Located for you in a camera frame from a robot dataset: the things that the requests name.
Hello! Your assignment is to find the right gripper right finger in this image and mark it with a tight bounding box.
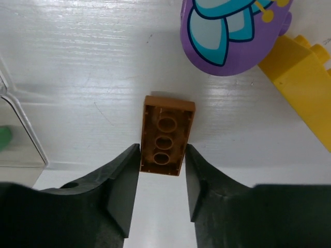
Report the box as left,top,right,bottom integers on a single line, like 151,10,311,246
185,145,330,247

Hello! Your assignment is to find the purple butterfly lego piece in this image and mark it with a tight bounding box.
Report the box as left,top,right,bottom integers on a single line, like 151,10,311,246
180,1,293,76

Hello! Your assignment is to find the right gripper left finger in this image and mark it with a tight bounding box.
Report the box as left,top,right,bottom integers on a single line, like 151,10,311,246
1,144,140,247

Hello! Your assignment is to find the brown lego brick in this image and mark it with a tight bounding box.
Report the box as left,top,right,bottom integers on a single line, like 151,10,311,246
140,96,195,176

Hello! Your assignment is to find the yellow lego brick right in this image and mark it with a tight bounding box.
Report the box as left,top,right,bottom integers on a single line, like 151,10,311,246
259,35,330,150

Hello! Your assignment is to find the clear long plastic container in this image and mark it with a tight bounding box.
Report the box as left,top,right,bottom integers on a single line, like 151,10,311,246
0,54,50,168

